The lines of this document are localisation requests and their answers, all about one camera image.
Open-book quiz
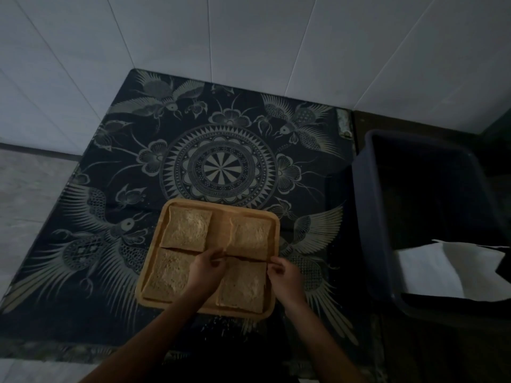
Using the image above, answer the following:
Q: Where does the person's right hand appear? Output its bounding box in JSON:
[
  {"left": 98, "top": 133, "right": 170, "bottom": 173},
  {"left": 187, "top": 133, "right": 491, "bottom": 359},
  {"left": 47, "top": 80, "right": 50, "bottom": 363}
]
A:
[{"left": 266, "top": 257, "right": 308, "bottom": 308}]

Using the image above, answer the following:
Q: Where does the person's left hand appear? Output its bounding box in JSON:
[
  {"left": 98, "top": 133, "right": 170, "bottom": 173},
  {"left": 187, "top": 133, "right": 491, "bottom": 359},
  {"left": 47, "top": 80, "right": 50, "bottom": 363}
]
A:
[{"left": 186, "top": 248, "right": 229, "bottom": 295}]

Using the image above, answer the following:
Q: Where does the person's right forearm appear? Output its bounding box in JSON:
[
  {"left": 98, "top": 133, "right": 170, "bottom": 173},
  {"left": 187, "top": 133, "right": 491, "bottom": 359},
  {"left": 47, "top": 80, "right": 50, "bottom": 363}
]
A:
[{"left": 284, "top": 299, "right": 369, "bottom": 383}]

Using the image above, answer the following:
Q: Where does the person's left forearm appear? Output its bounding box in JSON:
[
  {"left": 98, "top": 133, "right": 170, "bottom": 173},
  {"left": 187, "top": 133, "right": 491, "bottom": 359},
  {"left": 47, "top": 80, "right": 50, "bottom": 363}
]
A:
[{"left": 79, "top": 289, "right": 219, "bottom": 383}]

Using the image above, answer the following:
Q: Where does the square wooden tray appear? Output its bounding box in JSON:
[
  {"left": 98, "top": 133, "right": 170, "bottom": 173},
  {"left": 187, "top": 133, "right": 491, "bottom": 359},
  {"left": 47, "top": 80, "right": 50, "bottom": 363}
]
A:
[{"left": 135, "top": 198, "right": 281, "bottom": 320}]

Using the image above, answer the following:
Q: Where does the brown bread slice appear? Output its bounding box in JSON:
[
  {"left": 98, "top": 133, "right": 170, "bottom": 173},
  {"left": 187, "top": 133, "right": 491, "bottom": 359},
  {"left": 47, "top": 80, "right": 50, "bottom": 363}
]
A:
[
  {"left": 142, "top": 248, "right": 197, "bottom": 303},
  {"left": 225, "top": 216, "right": 273, "bottom": 261},
  {"left": 160, "top": 206, "right": 213, "bottom": 252},
  {"left": 216, "top": 260, "right": 267, "bottom": 314}
]

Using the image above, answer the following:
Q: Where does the dark plastic bin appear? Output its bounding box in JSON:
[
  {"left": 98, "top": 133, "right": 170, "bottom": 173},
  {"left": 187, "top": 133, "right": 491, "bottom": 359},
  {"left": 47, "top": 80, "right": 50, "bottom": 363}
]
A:
[{"left": 353, "top": 129, "right": 511, "bottom": 328}]

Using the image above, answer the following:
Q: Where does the dark batik patterned tablecloth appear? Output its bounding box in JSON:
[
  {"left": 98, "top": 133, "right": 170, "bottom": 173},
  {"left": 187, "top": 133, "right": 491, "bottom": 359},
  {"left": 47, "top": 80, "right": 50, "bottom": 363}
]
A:
[{"left": 0, "top": 68, "right": 361, "bottom": 357}]

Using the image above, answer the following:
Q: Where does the small pale rectangular object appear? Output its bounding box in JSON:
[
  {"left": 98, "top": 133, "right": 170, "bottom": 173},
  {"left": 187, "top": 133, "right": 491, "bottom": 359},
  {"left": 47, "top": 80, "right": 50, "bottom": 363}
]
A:
[{"left": 336, "top": 109, "right": 354, "bottom": 140}]

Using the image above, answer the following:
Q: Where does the white paper sheet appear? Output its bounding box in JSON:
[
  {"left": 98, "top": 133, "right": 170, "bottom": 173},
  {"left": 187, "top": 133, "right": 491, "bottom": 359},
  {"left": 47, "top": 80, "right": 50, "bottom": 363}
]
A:
[{"left": 393, "top": 239, "right": 511, "bottom": 302}]

